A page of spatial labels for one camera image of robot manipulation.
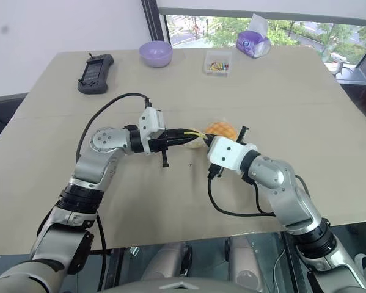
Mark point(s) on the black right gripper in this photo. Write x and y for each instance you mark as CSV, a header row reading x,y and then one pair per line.
x,y
243,133

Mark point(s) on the black handheld controller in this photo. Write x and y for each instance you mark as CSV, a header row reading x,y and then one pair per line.
x,y
94,74

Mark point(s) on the purple tissue pack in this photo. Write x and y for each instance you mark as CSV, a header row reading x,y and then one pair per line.
x,y
250,42

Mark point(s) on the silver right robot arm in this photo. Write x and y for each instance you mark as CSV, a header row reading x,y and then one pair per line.
x,y
292,195

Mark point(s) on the grey robot chest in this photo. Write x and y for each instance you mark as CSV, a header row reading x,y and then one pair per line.
x,y
182,287

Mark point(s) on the grey rounded robot leg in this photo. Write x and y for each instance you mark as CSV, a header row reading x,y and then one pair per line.
x,y
167,259
245,262

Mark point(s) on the purple bowl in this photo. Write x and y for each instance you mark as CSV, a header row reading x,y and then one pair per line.
x,y
155,55

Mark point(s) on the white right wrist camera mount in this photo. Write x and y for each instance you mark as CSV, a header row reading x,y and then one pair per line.
x,y
228,152

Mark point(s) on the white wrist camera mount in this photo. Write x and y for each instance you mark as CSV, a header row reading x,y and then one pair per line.
x,y
228,152
149,122

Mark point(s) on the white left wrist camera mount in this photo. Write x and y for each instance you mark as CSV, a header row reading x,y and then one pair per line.
x,y
149,122

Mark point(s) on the clear yellow-zip plastic bag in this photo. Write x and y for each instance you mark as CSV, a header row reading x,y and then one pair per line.
x,y
195,133

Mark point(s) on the white device on stand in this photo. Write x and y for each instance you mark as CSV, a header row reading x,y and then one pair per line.
x,y
337,57

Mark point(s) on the orange crosshatched bread bun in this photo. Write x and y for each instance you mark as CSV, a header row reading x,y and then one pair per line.
x,y
222,129

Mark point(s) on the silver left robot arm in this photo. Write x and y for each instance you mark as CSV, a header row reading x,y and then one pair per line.
x,y
91,171

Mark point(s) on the clear box of coloured clips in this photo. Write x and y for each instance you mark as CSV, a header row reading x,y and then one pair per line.
x,y
217,65

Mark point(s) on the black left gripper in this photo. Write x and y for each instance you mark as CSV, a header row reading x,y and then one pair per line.
x,y
158,143

